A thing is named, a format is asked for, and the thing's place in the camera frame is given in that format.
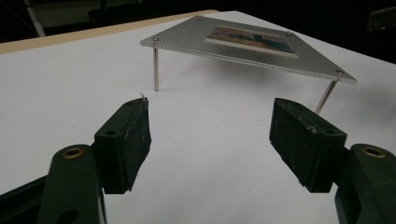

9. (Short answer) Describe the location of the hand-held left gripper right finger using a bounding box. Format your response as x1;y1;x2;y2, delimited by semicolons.
269;97;347;194

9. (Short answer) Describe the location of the clear acrylic picture frame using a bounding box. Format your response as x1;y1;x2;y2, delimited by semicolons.
139;15;359;115

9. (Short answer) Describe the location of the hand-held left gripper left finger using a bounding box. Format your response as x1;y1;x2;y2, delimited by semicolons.
93;96;153;195

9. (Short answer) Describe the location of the white metal stand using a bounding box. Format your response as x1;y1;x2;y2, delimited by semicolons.
23;0;47;37

